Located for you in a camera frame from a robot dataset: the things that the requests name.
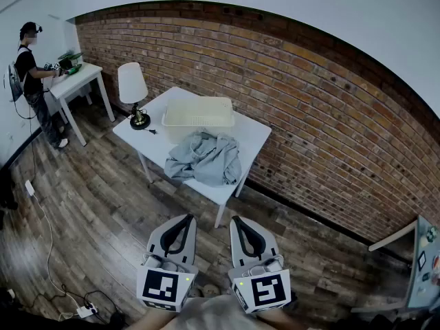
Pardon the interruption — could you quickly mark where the white floor cable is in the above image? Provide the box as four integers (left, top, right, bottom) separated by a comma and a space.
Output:
32, 193, 84, 311

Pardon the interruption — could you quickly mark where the black lamp power cable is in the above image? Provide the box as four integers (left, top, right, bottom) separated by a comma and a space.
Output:
139, 107, 159, 137

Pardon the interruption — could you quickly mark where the white square table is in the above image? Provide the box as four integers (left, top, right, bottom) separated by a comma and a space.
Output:
112, 86, 272, 229

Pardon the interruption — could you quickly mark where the grey table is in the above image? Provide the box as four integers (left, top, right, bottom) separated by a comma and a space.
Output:
350, 214, 440, 314

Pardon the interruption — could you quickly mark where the black floor cable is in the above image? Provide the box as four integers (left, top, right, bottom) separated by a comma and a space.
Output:
32, 283, 120, 325

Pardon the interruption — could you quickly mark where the white power strip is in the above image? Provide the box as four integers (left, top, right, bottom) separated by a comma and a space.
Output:
76, 304, 99, 320

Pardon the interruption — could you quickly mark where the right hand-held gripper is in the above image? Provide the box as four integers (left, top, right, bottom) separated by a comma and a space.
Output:
228, 215, 293, 316

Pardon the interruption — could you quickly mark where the person's left forearm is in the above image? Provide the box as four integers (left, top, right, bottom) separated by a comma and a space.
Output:
126, 309, 176, 330

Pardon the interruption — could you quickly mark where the table lamp with white shade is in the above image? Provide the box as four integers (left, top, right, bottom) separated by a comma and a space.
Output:
118, 62, 152, 131

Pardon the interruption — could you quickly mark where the cream perforated plastic basket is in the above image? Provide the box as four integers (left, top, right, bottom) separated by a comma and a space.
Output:
161, 96, 236, 145

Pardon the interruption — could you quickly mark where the person's right forearm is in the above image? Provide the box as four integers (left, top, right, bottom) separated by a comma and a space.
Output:
256, 309, 300, 330

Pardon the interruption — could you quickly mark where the green tiered tray stand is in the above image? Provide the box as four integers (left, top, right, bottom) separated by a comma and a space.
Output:
57, 52, 84, 76

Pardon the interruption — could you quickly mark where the person's light shirt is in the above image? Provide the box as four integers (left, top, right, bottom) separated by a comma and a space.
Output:
171, 296, 272, 330

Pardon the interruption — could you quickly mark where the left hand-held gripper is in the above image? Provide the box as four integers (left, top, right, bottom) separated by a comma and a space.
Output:
136, 213, 199, 313

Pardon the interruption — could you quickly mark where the white side table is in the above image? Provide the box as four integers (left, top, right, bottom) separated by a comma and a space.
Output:
43, 62, 116, 147

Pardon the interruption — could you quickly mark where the light blue denim garment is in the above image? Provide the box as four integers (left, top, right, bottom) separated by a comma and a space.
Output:
164, 131, 243, 188

